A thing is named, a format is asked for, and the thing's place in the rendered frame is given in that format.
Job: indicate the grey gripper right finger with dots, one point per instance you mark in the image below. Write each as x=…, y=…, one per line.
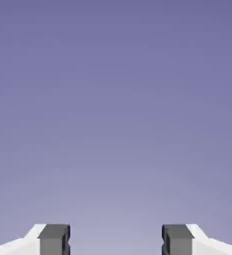
x=179, y=241

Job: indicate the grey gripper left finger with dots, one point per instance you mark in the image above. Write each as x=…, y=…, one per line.
x=50, y=241

